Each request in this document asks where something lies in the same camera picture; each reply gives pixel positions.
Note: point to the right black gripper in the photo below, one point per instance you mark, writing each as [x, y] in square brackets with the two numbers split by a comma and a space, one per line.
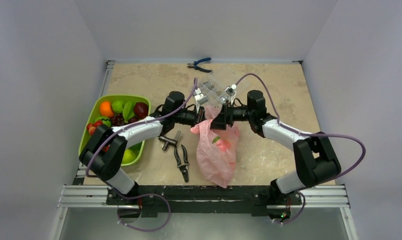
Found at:
[222, 116]

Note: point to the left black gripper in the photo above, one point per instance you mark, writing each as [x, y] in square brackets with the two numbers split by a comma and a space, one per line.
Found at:
[199, 116]

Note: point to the pink plastic bag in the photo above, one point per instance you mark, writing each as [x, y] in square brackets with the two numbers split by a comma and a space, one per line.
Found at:
[216, 149]

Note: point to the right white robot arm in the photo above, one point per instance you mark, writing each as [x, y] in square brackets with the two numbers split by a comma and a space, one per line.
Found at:
[315, 158]

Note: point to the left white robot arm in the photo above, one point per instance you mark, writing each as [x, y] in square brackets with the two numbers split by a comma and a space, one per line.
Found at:
[103, 153]

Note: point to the fake dark red plum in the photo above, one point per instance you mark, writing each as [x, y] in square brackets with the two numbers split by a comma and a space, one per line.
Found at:
[141, 110]

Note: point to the fake green apple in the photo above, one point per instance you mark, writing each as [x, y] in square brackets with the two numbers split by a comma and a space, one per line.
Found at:
[129, 157]

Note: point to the fake orange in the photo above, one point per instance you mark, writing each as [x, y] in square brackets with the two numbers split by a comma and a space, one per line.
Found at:
[105, 109]

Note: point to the clear compartment screw box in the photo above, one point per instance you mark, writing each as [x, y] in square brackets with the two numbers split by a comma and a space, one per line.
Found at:
[213, 85]

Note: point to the dark metal clamp tool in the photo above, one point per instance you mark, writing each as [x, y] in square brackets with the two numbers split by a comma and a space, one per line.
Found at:
[169, 142]

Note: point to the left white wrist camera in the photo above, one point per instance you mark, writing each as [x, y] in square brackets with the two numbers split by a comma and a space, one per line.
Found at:
[200, 99]

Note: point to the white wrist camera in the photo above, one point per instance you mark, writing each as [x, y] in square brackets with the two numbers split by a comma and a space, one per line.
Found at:
[200, 99]
[230, 94]

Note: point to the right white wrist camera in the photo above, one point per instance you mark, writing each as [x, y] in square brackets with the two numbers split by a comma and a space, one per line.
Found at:
[230, 94]

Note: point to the black handled wire stripper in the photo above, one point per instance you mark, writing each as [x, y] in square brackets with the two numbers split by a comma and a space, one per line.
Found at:
[182, 163]

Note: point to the blue handled pliers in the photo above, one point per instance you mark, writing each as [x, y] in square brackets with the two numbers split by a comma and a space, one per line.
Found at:
[196, 65]

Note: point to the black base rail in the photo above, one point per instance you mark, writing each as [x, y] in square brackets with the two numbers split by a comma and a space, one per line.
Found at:
[256, 200]

